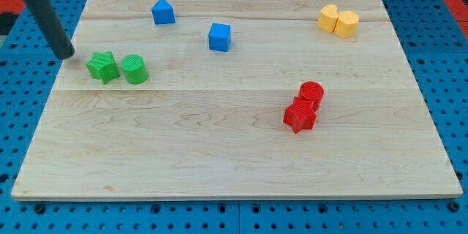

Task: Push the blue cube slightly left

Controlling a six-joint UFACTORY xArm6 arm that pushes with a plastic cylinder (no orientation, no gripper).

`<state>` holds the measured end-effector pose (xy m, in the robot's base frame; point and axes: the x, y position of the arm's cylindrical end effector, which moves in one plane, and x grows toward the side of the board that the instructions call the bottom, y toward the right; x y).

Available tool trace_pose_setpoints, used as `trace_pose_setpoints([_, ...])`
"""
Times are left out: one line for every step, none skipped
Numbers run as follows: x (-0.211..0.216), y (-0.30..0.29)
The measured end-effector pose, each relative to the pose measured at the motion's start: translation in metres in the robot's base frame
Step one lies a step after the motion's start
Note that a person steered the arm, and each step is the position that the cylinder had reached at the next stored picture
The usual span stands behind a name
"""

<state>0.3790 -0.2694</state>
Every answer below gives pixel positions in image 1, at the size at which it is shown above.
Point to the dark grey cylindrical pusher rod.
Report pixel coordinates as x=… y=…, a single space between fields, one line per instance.
x=51 y=27

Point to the blue cube block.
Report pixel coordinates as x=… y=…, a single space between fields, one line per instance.
x=219 y=37

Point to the green star block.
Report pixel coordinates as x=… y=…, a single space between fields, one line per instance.
x=103 y=66

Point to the green cylinder block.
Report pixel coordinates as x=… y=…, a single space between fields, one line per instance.
x=134 y=69

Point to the blue triangular prism block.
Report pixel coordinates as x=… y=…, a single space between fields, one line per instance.
x=163 y=13

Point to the light wooden board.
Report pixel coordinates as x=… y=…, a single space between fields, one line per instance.
x=208 y=125

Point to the red cylinder block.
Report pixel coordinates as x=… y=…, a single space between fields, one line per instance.
x=313 y=92

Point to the red star block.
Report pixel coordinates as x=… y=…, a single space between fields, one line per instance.
x=300 y=115

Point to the yellow hexagon block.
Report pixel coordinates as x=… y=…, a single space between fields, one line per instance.
x=347 y=24

